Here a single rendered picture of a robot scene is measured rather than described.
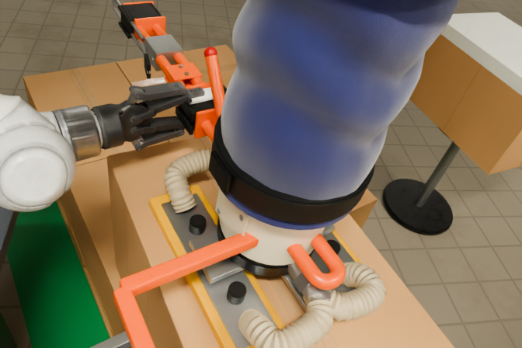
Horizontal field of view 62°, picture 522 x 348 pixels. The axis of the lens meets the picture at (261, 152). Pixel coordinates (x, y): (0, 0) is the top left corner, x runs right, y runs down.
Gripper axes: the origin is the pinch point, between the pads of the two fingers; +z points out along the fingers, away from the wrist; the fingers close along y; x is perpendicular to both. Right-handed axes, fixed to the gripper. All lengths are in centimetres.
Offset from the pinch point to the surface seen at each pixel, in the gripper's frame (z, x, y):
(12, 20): -4, -272, 120
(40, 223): -29, -83, 120
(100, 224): -15, -30, 66
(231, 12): 166, -249, 121
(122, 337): -22, 10, 59
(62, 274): -27, -53, 120
